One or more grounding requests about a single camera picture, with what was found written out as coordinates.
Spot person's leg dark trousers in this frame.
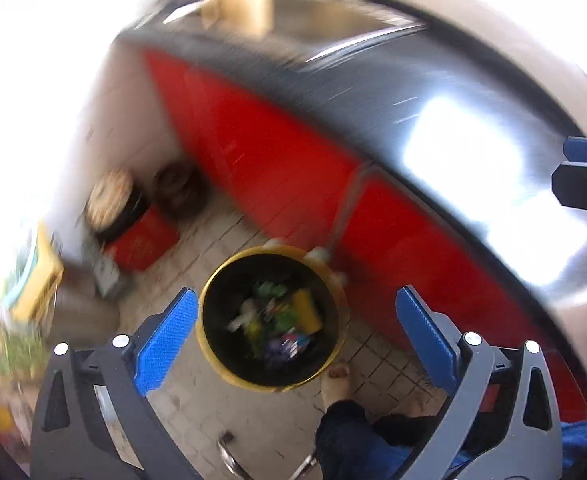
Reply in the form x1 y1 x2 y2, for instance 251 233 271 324
315 400 438 479

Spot stainless steel sink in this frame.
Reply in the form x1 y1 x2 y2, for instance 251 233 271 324
147 0 427 68

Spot yellow trash bin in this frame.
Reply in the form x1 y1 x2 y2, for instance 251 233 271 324
196 244 350 393

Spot yellow sponge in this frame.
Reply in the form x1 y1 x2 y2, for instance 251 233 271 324
292 288 323 336

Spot red kitchen cabinet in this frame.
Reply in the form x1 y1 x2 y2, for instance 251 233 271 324
143 49 587 422

